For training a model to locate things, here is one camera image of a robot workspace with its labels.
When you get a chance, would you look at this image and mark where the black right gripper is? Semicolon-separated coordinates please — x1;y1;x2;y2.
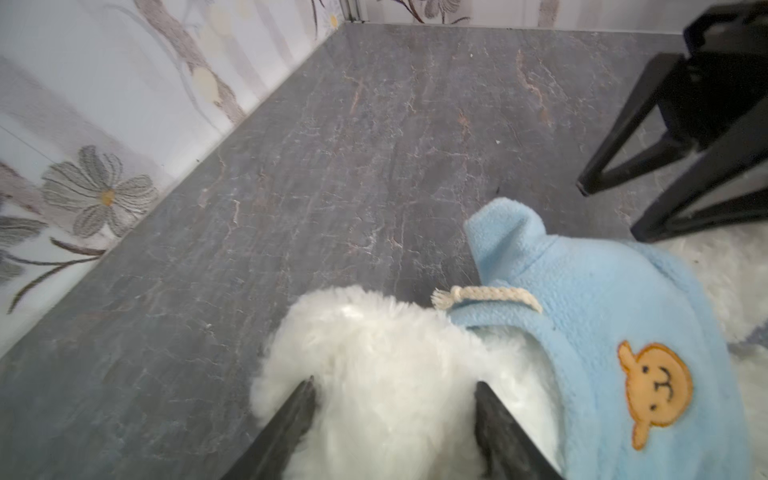
575;0;768;244

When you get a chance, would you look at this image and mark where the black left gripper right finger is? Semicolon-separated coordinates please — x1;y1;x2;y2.
474;381;563;480

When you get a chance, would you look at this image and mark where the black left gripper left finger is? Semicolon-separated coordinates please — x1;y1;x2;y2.
221;377;317;480

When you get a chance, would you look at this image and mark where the white plush teddy bear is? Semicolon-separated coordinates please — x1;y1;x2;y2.
248;221;768;480

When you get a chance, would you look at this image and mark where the light blue fleece hoodie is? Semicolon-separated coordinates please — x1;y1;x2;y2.
435;198;752;479

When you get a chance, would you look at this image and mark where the aluminium corner post left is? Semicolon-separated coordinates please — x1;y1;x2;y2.
339;0;369;23

